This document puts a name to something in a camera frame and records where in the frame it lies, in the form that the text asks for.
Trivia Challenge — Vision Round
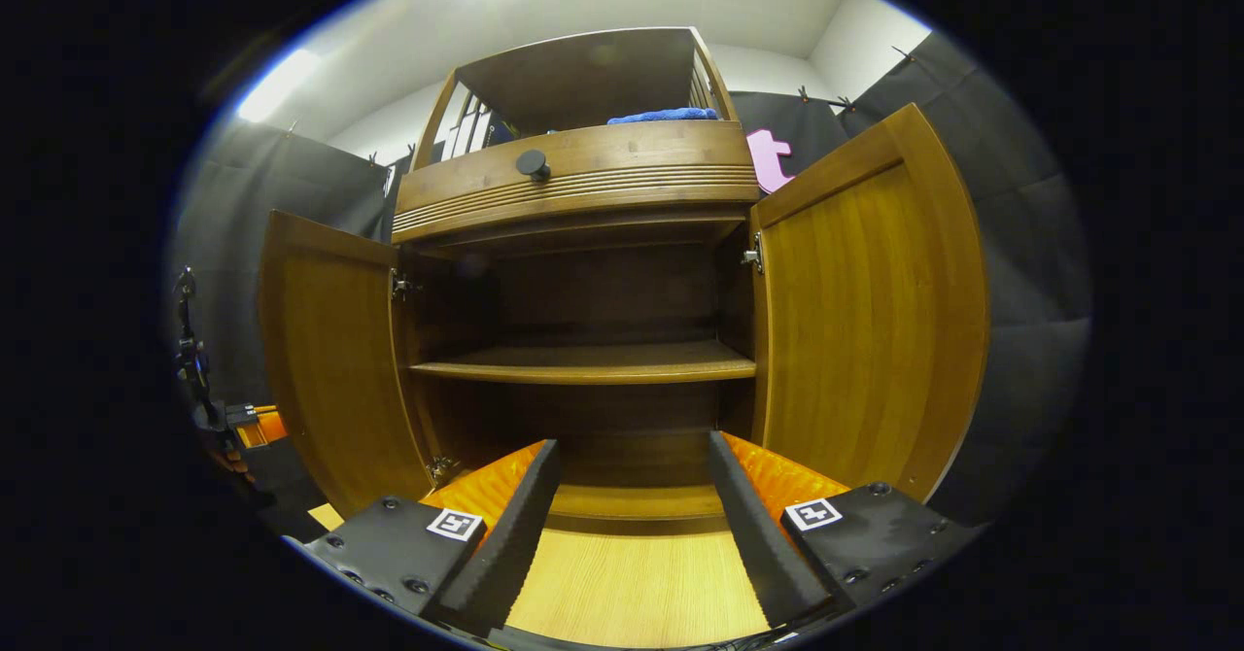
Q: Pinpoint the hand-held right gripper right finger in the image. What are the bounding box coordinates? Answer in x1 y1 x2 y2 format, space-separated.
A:
707 430 981 631

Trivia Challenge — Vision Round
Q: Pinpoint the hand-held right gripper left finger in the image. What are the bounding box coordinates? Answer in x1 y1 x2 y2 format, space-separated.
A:
285 439 562 637

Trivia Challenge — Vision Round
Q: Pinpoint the wooden cabinet door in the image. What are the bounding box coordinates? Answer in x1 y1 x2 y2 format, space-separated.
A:
748 102 990 504
258 209 435 519

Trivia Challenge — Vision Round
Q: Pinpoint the black stand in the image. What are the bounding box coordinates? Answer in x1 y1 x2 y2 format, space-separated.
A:
173 265 226 430

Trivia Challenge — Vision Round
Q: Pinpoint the wooden inner shelf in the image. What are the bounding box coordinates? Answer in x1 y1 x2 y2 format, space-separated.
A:
408 340 757 385

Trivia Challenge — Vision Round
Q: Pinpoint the black backdrop cloth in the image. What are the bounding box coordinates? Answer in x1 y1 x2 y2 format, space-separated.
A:
165 31 1094 526

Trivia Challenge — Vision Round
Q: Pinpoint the grooved wooden drawer front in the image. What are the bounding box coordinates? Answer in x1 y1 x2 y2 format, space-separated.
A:
392 120 761 244

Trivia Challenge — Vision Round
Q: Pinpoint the blue cloth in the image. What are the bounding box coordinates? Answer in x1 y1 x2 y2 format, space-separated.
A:
607 107 720 126

